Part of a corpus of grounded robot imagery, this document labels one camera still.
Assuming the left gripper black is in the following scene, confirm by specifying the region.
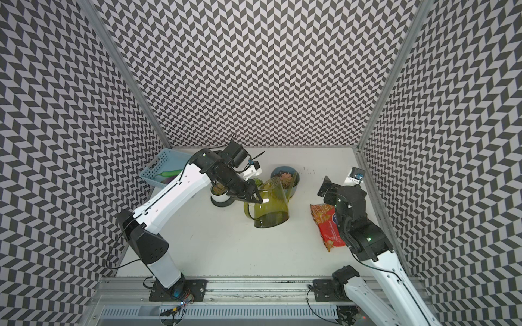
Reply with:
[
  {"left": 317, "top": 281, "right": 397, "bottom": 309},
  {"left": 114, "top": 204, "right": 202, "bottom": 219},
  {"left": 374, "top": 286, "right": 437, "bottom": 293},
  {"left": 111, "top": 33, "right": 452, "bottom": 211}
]
[{"left": 215, "top": 166, "right": 262, "bottom": 203}]

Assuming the green transparent watering can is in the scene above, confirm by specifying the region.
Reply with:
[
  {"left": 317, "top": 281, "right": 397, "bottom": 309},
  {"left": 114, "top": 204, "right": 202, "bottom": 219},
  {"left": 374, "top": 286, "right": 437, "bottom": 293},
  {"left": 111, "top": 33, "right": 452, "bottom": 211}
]
[{"left": 243, "top": 177, "right": 290, "bottom": 229}]

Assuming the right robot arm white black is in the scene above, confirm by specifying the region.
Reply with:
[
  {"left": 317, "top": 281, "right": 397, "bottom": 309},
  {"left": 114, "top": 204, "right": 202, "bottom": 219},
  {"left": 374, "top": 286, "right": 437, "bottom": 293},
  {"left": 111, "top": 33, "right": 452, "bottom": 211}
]
[{"left": 318, "top": 177, "right": 440, "bottom": 325}]

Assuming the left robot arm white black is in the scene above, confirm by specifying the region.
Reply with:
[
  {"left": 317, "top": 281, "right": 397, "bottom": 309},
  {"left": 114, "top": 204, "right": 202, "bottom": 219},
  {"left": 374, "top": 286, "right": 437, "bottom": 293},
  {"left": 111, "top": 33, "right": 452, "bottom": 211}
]
[{"left": 116, "top": 141, "right": 262, "bottom": 293}]

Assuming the yellow succulent white pot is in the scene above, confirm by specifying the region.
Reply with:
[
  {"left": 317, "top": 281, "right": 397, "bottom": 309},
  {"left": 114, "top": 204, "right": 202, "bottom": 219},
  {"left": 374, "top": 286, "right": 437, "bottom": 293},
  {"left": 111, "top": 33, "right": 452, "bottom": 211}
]
[{"left": 211, "top": 183, "right": 231, "bottom": 204}]

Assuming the pink succulent blue pot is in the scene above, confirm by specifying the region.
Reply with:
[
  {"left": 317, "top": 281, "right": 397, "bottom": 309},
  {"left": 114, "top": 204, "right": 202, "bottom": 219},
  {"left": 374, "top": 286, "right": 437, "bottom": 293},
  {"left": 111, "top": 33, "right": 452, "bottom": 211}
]
[{"left": 271, "top": 166, "right": 300, "bottom": 198}]

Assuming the red cookie snack bag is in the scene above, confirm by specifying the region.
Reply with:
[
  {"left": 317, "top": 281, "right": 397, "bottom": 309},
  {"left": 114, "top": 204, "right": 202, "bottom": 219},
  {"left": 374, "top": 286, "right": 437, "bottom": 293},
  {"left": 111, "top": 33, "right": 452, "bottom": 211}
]
[{"left": 310, "top": 204, "right": 346, "bottom": 252}]

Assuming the black round saucer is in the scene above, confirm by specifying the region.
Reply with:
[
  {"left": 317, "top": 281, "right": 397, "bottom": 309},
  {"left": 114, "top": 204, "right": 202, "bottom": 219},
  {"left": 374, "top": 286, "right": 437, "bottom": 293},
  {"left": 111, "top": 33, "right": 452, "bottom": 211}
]
[{"left": 211, "top": 193, "right": 235, "bottom": 208}]

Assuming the purple toy eggplant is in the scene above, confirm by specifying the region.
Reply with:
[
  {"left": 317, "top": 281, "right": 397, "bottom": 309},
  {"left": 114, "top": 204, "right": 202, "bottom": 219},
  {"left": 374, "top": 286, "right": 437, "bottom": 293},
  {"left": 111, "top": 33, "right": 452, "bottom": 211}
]
[{"left": 161, "top": 177, "right": 175, "bottom": 185}]

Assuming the light blue plastic basket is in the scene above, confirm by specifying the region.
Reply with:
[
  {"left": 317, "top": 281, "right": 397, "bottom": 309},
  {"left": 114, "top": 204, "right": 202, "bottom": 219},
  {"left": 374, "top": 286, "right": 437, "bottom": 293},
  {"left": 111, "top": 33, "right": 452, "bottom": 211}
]
[{"left": 139, "top": 149, "right": 192, "bottom": 188}]

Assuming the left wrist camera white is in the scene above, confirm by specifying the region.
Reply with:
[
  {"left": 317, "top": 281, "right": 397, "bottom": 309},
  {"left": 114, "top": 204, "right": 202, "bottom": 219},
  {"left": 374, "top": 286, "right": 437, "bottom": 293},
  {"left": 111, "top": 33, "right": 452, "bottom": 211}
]
[{"left": 220, "top": 141, "right": 262, "bottom": 180}]

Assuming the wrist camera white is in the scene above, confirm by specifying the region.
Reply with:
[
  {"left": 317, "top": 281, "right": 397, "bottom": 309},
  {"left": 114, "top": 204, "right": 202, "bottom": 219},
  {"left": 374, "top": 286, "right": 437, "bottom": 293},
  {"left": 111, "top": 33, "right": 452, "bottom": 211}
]
[
  {"left": 343, "top": 167, "right": 366, "bottom": 186},
  {"left": 220, "top": 141, "right": 262, "bottom": 180}
]

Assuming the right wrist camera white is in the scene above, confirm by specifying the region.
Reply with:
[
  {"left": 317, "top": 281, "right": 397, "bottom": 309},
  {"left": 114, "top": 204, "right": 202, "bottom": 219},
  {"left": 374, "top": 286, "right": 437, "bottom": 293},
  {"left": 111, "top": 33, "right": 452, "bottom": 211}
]
[{"left": 343, "top": 167, "right": 366, "bottom": 186}]

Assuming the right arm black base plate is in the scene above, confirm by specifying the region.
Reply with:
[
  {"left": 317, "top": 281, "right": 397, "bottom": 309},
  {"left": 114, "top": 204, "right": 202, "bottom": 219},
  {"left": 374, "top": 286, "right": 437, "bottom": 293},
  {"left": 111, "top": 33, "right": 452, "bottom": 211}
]
[{"left": 313, "top": 278, "right": 349, "bottom": 302}]

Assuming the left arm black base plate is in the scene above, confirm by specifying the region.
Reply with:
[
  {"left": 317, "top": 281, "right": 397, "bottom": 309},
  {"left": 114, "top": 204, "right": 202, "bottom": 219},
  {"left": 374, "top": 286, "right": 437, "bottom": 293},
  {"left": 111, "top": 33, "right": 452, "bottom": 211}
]
[{"left": 149, "top": 278, "right": 208, "bottom": 304}]

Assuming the aluminium front rail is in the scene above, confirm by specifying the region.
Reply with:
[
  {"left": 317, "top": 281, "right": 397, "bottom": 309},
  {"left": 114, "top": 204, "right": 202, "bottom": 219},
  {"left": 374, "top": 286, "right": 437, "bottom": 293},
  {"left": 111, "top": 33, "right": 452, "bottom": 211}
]
[{"left": 80, "top": 277, "right": 386, "bottom": 325}]

